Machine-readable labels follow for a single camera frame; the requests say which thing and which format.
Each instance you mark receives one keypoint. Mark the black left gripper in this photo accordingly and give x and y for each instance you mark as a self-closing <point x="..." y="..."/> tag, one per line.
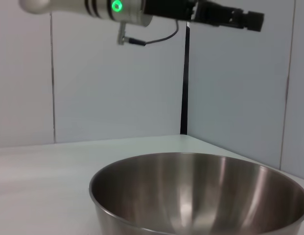
<point x="181" y="9"/>

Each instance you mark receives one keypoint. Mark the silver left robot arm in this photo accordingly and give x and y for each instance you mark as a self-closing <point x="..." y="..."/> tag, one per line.
<point x="98" y="9"/>

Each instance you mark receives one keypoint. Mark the stainless steel mixing bowl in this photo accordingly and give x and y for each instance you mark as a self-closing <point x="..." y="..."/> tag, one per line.
<point x="195" y="195"/>

